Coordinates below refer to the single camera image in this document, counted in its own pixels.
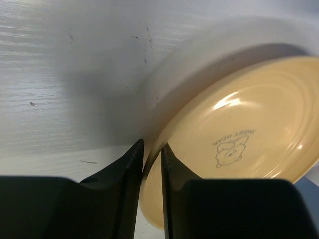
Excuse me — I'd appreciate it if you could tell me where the yellow plastic plate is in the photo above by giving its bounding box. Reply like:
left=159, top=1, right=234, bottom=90
left=140, top=56, right=319, bottom=229

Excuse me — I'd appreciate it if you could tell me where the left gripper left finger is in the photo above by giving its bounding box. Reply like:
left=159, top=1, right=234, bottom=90
left=0, top=140, right=144, bottom=239

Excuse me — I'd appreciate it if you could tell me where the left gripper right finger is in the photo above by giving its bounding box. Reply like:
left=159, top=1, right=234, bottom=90
left=161, top=145, right=310, bottom=239

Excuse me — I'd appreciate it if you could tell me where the blue plastic cup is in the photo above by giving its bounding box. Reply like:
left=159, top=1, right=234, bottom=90
left=295, top=177, right=319, bottom=201

